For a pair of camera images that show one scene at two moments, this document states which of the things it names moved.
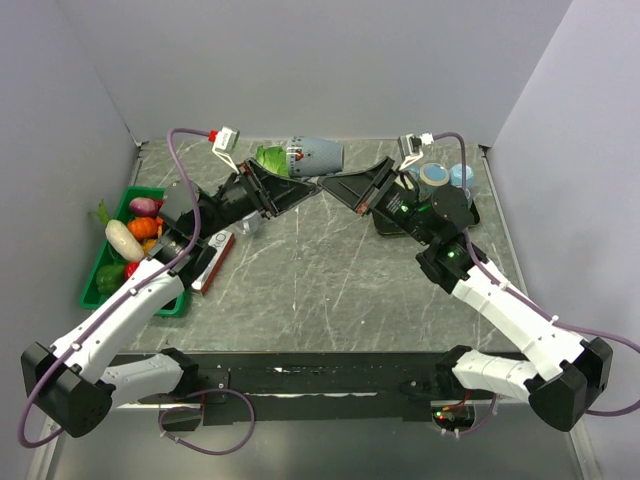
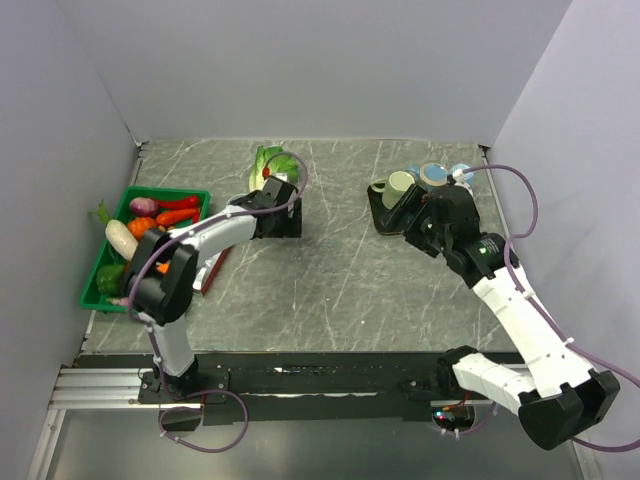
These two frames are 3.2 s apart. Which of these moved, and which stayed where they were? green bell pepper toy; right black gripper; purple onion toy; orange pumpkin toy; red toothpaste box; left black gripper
Moved: right black gripper; left black gripper
Stayed: purple onion toy; orange pumpkin toy; red toothpaste box; green bell pepper toy
